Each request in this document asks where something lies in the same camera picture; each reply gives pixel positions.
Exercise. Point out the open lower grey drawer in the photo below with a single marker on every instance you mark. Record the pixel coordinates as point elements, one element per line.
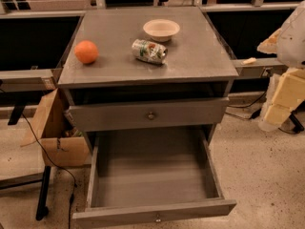
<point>152,175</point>

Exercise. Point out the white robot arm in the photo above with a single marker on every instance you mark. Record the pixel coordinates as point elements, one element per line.
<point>290,47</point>

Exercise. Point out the cardboard box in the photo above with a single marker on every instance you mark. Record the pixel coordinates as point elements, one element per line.
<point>49,126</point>

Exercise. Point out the upper grey drawer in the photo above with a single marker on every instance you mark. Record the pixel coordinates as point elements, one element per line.
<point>148,114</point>

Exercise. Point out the white bowl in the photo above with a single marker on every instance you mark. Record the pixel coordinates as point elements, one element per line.
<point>161,30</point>

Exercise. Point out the grey drawer cabinet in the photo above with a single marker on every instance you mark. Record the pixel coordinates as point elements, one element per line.
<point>146,67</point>

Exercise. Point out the black table leg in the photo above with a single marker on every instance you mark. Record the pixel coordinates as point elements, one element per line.
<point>42,209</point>

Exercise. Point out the small yellow foam piece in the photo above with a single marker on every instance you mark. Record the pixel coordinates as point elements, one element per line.
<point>248,61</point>

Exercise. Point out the orange fruit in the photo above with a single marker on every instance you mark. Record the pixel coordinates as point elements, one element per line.
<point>86,52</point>

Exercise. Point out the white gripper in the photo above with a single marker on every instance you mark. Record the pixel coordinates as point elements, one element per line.
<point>292,42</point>

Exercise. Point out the crushed 7up can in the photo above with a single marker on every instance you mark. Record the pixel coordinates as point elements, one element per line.
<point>149,51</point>

